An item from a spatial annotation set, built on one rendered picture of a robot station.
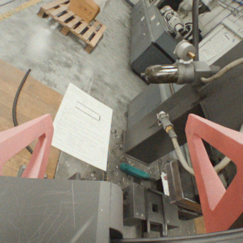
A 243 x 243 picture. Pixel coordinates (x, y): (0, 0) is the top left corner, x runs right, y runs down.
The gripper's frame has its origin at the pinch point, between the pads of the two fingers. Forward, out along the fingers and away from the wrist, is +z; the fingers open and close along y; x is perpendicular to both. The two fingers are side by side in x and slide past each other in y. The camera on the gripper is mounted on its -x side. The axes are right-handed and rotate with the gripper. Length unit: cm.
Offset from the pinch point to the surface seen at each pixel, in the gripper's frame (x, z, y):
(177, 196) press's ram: 28.1, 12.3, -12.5
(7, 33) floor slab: 22, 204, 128
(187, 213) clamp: 58, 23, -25
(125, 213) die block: 41.6, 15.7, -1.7
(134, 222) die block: 44.9, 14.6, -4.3
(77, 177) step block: 26.9, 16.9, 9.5
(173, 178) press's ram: 27.5, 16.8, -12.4
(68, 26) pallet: 31, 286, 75
